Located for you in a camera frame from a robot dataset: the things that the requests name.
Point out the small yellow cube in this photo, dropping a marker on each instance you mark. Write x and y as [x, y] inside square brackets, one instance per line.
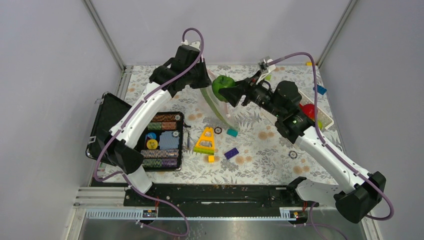
[211, 159]

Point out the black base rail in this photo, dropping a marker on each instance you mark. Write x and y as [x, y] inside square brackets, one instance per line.
[218, 200]

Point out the yellow triangular toy block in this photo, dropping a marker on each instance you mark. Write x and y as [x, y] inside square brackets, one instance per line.
[206, 142]

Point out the teal small block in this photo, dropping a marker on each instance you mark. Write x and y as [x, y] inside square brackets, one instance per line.
[232, 132]

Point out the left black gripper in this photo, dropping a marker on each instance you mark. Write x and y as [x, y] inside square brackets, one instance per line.
[205, 80]

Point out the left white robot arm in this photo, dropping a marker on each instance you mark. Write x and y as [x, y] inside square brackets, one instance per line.
[158, 91]

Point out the blue lego brick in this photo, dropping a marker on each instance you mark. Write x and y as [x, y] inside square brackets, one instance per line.
[320, 90]

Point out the long green cucumber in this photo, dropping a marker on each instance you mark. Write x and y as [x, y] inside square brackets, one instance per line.
[215, 111]

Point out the purple lego brick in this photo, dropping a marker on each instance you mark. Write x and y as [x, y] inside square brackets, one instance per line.
[231, 153]

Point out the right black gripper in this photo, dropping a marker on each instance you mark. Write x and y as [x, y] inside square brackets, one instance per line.
[248, 87]

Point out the green apple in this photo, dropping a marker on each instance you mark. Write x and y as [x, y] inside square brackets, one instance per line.
[320, 125]

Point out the red apple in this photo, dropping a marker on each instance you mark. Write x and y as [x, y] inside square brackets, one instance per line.
[309, 110]

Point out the white plastic basket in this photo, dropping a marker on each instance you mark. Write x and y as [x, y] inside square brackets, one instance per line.
[326, 120]

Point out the black poker chip case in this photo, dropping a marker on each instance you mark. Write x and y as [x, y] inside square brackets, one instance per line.
[158, 148]

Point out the green bell pepper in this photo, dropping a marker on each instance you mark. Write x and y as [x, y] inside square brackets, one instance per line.
[222, 82]

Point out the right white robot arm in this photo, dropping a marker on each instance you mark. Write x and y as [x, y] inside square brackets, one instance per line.
[356, 192]

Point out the clear pink-dotted zip bag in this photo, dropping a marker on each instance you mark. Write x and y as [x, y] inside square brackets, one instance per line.
[218, 109]

